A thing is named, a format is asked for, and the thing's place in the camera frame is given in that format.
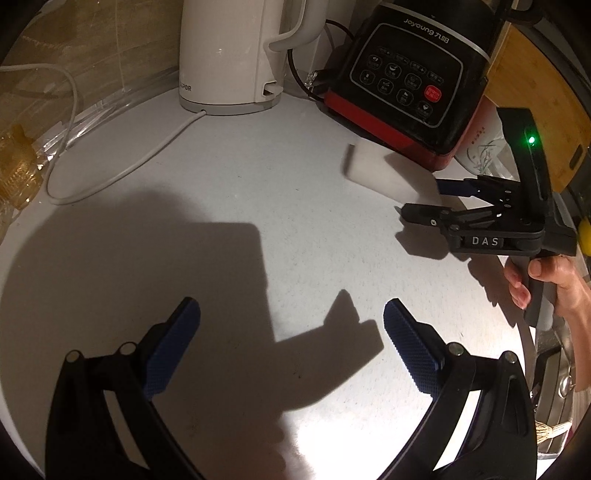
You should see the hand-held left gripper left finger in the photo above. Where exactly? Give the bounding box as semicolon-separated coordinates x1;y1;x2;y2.
46;296;204;480

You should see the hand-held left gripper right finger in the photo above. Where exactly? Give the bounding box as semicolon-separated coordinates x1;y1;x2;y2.
374;298;539;480

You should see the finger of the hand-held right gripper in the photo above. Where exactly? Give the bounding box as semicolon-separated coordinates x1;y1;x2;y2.
435;174;522;205
400;203;505;241

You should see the white foam block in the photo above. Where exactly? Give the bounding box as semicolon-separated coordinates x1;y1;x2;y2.
344;143;439;199

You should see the person's right hand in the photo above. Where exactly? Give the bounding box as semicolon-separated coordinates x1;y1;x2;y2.
503;255;586;311

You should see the white ceramic cup floral print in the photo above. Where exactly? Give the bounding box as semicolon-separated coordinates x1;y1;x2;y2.
455;99;509;174

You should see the wooden cutting board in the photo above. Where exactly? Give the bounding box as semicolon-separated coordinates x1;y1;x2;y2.
485;21;591;195

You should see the black red blender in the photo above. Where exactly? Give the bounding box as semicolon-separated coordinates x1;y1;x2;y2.
318;0;502;171

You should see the straw scrubbing brush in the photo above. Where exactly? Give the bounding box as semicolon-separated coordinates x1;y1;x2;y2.
536;419;571;455

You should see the amber glass jar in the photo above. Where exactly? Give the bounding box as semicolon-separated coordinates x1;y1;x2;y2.
0;122;47;206

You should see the clear plastic edge strip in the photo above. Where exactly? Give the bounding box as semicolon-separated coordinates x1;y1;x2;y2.
44;67;181;153

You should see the white electric kettle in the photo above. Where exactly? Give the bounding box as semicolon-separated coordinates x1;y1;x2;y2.
178;0;324;116

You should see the black power cable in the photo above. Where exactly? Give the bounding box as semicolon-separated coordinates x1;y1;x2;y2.
287;18;352;100

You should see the white power cable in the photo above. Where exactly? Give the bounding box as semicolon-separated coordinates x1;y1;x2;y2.
0;65;208;207

